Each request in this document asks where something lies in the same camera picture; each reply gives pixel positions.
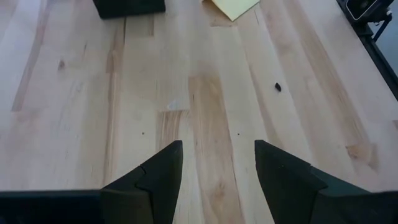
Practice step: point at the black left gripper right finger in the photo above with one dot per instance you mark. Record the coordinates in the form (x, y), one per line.
(286, 186)

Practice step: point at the small black debris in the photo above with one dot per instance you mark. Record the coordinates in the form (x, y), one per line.
(277, 87)

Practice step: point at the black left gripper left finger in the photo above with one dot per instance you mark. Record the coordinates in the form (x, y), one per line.
(155, 186)

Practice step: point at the yellow sticky note pad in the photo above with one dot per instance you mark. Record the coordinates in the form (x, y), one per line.
(236, 7)

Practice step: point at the black table-level camera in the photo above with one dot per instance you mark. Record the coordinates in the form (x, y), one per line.
(362, 7)

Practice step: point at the black mesh desk organizer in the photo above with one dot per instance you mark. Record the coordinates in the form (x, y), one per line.
(130, 7)

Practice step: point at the black aluminium rig frame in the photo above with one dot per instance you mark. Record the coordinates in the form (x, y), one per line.
(382, 68)

